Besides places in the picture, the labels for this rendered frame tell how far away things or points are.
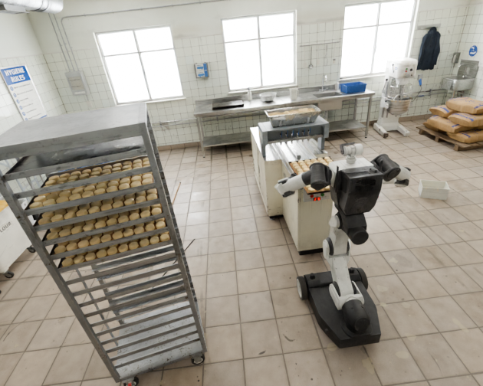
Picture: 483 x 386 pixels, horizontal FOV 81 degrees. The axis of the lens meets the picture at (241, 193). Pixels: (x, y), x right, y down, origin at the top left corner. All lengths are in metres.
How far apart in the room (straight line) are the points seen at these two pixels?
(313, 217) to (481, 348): 1.52
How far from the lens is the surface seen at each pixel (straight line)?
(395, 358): 2.57
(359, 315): 2.25
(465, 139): 6.03
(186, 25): 6.04
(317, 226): 2.89
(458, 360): 2.73
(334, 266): 2.39
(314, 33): 6.29
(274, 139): 3.17
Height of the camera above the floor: 2.12
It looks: 30 degrees down
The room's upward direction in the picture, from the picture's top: 6 degrees counter-clockwise
